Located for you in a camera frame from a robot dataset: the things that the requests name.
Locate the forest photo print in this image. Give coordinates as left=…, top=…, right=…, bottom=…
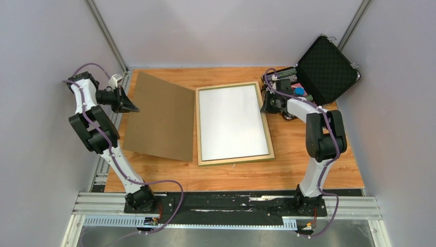
left=198, top=84, right=270, bottom=162

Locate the wooden picture frame green trim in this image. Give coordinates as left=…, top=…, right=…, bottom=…
left=195, top=81, right=276, bottom=167

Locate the top blue green chip row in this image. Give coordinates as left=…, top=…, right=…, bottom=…
left=266, top=67, right=298, bottom=82

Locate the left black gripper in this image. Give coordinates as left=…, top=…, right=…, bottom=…
left=95, top=86, right=139, bottom=114

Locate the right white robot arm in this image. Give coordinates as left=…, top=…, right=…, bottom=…
left=261, top=79, right=348, bottom=215

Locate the blue dealer button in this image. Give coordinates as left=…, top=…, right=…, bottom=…
left=294, top=87, right=305, bottom=96

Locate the brown cardboard backing board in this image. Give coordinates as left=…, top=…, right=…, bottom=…
left=123, top=72, right=195, bottom=162

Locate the black mounting base rail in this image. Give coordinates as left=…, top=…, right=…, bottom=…
left=72, top=191, right=382, bottom=231

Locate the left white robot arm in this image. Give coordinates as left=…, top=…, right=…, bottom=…
left=65, top=72, right=158, bottom=213

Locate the black poker chip case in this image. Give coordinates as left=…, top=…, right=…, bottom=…
left=261, top=35, right=361, bottom=120

